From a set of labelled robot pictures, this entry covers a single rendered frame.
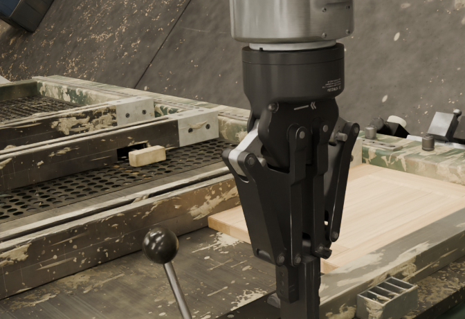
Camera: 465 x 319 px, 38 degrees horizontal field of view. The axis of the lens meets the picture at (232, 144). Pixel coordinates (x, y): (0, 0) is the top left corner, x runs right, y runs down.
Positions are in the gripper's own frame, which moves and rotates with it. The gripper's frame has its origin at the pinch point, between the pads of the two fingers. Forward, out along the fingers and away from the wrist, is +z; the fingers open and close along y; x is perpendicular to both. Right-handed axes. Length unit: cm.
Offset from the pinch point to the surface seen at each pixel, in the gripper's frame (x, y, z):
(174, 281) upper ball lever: 17.4, -0.3, 4.7
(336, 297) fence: 12.1, 18.5, 11.7
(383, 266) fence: 13.0, 28.7, 11.5
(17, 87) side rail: 199, 61, 12
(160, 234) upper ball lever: 18.8, -0.4, -0.1
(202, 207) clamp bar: 48, 27, 12
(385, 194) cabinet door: 34, 57, 14
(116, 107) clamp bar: 122, 56, 9
